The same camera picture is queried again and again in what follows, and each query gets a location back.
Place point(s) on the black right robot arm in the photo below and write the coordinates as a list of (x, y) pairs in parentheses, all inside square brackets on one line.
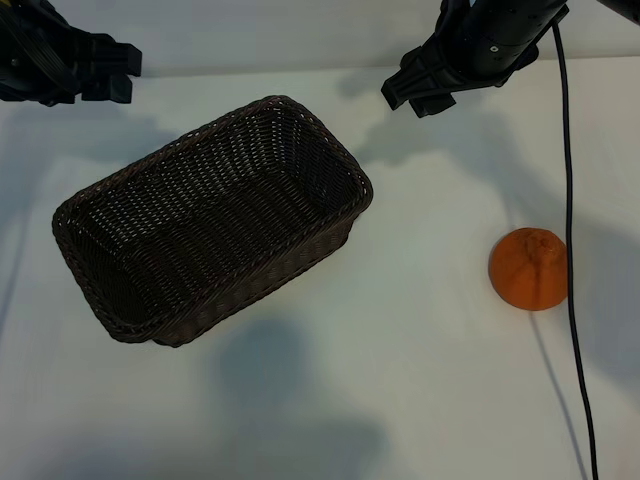
[(520, 20)]

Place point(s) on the dark brown woven basket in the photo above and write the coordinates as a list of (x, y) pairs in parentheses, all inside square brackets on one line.
[(210, 220)]

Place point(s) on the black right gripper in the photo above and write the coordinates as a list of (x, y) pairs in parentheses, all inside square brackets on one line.
[(480, 70)]

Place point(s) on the orange fruit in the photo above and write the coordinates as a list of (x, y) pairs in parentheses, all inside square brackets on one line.
[(525, 275)]

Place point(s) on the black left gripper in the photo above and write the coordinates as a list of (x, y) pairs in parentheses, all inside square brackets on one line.
[(35, 60)]

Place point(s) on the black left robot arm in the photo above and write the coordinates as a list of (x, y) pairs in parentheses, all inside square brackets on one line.
[(20, 7)]

